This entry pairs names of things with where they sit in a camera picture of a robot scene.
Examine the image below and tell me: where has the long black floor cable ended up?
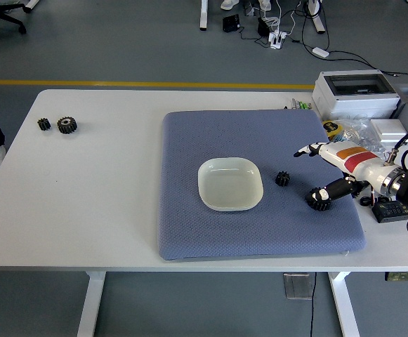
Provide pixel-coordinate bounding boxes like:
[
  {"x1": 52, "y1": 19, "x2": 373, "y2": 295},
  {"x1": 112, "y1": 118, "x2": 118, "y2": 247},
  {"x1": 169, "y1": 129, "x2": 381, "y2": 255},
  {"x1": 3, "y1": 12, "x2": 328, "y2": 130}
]
[{"x1": 301, "y1": 0, "x2": 408, "y2": 80}]

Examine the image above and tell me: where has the white square dish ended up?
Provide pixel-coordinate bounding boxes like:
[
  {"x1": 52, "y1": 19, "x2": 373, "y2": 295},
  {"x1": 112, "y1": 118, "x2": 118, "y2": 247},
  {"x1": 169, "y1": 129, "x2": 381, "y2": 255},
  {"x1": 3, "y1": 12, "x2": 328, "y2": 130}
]
[{"x1": 197, "y1": 157, "x2": 264, "y2": 213}]

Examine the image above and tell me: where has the thin black hanging cable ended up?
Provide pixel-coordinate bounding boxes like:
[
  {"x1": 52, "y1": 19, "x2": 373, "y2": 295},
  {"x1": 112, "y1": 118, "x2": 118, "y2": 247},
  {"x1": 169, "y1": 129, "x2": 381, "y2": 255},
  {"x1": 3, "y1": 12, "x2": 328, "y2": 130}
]
[{"x1": 308, "y1": 272, "x2": 317, "y2": 337}]

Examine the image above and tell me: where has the white flat box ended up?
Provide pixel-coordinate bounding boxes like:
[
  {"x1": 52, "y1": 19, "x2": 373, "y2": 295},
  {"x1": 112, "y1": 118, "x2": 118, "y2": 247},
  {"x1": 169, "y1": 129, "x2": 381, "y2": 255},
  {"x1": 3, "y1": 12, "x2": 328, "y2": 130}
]
[{"x1": 369, "y1": 118, "x2": 408, "y2": 143}]

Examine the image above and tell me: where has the grey metal bracket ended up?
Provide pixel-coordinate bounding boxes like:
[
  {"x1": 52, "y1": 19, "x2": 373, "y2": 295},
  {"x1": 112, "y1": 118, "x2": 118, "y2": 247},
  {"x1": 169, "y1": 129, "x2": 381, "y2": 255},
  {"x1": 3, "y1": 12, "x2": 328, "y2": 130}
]
[{"x1": 282, "y1": 272, "x2": 313, "y2": 300}]

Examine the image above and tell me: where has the white electrical enclosure box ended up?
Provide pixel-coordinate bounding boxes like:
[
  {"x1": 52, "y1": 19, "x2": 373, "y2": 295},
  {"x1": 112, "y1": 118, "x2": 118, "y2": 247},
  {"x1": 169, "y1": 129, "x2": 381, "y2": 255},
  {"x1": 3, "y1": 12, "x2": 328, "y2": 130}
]
[{"x1": 311, "y1": 70, "x2": 401, "y2": 119}]

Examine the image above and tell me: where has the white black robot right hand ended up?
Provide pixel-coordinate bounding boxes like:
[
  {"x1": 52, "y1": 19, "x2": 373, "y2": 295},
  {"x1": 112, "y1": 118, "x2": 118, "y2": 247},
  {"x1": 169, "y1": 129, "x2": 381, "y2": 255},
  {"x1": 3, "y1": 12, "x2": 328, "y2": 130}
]
[{"x1": 294, "y1": 140, "x2": 393, "y2": 204}]

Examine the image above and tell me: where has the large black gear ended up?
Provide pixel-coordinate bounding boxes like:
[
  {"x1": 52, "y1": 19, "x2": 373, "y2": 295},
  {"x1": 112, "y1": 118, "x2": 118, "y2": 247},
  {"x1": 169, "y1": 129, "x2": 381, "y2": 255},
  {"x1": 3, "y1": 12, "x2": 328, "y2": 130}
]
[
  {"x1": 305, "y1": 189, "x2": 332, "y2": 212},
  {"x1": 56, "y1": 117, "x2": 79, "y2": 135}
]

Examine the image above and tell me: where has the green white connector strip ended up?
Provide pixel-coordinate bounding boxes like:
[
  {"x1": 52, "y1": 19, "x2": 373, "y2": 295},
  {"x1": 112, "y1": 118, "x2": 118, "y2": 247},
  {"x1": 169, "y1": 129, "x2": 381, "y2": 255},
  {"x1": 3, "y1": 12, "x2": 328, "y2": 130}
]
[{"x1": 283, "y1": 98, "x2": 313, "y2": 110}]

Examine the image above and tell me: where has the black charger brick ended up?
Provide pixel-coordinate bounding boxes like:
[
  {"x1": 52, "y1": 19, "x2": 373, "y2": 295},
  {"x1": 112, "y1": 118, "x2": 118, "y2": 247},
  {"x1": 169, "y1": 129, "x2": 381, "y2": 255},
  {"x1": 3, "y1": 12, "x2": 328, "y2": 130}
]
[{"x1": 256, "y1": 16, "x2": 271, "y2": 37}]

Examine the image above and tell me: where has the black office chair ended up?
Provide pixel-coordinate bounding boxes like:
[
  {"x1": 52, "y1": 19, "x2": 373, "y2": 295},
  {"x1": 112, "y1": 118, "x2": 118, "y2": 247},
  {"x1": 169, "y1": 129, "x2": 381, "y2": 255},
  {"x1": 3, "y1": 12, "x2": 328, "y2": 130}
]
[{"x1": 0, "y1": 0, "x2": 27, "y2": 46}]

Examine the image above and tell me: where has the clear bag of parts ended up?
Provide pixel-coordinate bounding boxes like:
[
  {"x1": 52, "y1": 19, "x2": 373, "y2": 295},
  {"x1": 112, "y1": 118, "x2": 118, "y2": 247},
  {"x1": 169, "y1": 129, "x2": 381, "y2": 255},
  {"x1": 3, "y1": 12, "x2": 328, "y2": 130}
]
[{"x1": 333, "y1": 118, "x2": 389, "y2": 161}]

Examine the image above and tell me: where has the yellow black tape roll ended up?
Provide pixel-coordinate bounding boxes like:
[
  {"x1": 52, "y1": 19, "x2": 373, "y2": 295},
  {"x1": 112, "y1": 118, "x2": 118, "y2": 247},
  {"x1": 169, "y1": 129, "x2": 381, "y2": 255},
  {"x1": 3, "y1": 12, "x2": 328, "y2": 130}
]
[{"x1": 321, "y1": 119, "x2": 344, "y2": 141}]

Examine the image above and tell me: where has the blue-grey padded mat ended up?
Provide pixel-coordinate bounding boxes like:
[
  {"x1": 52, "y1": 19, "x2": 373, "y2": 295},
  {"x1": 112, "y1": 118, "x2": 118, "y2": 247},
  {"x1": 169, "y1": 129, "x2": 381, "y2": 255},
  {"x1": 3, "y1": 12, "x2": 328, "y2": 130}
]
[{"x1": 157, "y1": 109, "x2": 367, "y2": 261}]

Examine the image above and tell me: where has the red white wire bundle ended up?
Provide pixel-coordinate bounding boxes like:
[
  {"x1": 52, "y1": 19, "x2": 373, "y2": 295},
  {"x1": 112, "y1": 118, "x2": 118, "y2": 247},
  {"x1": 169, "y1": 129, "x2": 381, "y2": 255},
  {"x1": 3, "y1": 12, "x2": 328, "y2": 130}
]
[{"x1": 360, "y1": 187, "x2": 383, "y2": 209}]

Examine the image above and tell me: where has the black digital display module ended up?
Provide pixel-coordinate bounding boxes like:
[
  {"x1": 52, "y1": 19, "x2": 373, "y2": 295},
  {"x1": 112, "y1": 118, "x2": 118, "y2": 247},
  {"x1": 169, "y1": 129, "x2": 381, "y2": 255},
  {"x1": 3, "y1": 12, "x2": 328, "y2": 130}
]
[{"x1": 371, "y1": 199, "x2": 408, "y2": 224}]

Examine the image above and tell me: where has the white desk leg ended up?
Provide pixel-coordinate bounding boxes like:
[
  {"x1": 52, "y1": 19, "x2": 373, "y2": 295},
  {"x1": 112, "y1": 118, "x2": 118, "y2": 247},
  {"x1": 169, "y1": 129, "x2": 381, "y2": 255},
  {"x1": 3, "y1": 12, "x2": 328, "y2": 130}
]
[
  {"x1": 199, "y1": 0, "x2": 210, "y2": 31},
  {"x1": 307, "y1": 0, "x2": 327, "y2": 34}
]

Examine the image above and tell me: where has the white power strip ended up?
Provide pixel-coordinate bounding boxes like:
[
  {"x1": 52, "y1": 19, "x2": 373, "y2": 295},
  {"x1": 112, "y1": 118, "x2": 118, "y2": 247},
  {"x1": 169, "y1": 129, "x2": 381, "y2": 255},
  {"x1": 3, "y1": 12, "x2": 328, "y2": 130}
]
[{"x1": 268, "y1": 30, "x2": 289, "y2": 50}]

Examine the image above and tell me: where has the white charging cable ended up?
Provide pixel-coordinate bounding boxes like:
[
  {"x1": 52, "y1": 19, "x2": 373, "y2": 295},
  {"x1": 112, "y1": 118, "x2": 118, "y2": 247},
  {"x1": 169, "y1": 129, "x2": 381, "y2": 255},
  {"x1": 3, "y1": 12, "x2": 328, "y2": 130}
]
[{"x1": 259, "y1": 0, "x2": 298, "y2": 37}]

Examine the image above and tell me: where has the black box on floor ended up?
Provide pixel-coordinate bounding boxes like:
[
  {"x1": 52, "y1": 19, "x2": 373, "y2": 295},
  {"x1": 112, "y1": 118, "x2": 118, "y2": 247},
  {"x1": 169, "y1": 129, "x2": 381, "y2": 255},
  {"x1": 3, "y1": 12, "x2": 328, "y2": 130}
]
[{"x1": 222, "y1": 14, "x2": 242, "y2": 33}]

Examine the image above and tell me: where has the white table leg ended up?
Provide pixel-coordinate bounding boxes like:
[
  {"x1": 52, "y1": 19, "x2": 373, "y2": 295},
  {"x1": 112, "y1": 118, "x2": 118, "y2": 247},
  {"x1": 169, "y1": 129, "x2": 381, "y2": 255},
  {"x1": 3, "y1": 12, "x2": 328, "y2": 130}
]
[
  {"x1": 327, "y1": 272, "x2": 361, "y2": 337},
  {"x1": 76, "y1": 271, "x2": 107, "y2": 337}
]

